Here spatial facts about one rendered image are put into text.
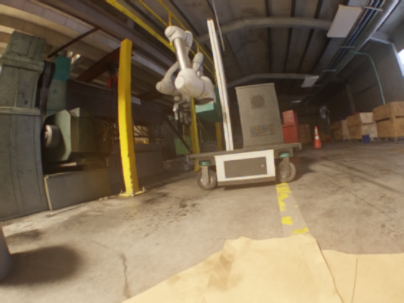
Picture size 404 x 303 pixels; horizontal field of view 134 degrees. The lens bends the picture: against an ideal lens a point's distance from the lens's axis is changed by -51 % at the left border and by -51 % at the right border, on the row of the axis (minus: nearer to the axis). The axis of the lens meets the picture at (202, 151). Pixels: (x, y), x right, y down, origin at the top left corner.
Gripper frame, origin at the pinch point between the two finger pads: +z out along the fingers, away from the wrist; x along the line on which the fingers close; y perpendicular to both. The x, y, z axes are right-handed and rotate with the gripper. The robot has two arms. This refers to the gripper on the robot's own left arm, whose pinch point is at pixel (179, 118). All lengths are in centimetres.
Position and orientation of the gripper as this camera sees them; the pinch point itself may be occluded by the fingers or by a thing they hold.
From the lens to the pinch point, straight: 167.4
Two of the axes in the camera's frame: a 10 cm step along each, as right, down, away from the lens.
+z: 1.1, 9.9, 0.0
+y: -9.6, 1.1, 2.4
